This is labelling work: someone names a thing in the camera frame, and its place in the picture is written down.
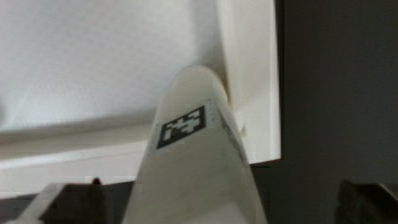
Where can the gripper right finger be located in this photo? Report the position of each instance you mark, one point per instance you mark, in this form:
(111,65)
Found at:
(367,203)

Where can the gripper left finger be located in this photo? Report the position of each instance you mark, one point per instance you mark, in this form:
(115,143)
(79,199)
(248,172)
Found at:
(78,203)

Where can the white desk leg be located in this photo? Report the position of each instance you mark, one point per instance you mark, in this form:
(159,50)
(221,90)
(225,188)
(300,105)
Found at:
(195,187)

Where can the white desk top tray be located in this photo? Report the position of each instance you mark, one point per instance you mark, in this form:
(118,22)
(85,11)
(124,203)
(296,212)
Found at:
(92,55)

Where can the white front rail fence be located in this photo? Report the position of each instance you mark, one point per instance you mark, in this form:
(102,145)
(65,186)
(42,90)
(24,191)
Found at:
(26,180)

